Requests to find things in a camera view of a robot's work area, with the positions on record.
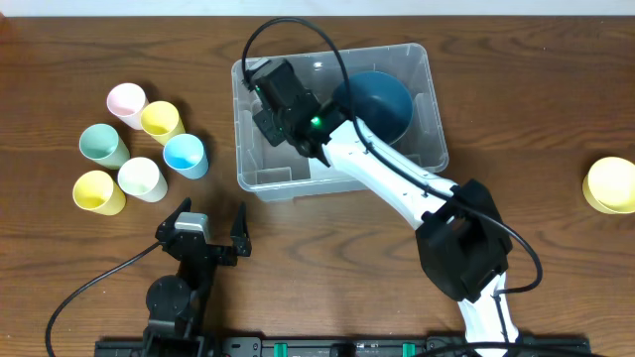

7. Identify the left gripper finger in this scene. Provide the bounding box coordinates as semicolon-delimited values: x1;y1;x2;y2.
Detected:
230;202;252;257
155;197;191;237

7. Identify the dark blue bowl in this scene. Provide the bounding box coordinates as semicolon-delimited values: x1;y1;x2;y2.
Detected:
349;71;413;144

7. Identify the yellow small bowl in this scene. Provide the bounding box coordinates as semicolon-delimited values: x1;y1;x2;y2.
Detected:
582;157;634;214

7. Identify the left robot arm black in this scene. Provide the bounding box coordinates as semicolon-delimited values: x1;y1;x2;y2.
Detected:
141;197;252;357

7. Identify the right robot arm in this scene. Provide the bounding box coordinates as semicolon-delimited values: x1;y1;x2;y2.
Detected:
243;59;520;343

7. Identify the clear plastic storage container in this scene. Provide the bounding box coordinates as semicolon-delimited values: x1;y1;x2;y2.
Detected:
231;43;449;202

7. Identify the cream white plastic cup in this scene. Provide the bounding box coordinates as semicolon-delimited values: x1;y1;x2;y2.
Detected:
117;157;168;202

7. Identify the light blue plastic cup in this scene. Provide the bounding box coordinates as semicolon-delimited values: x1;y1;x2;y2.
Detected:
163;134;209;179

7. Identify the yellow plastic cup lower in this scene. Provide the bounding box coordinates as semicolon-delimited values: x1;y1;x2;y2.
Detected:
72;171;126;216

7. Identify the yellow plastic cup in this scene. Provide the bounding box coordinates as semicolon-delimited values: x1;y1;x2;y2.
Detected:
141;101;186;146
72;171;126;216

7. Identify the green plastic cup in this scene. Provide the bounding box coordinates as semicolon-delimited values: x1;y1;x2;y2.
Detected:
78;123;131;170

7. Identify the yellow plastic cup upper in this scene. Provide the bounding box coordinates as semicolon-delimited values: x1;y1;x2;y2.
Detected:
141;101;186;146

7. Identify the pink plastic cup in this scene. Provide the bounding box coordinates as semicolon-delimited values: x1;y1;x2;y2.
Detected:
106;82;149;130

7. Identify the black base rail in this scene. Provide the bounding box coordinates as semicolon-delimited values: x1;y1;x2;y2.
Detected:
94;335;592;357

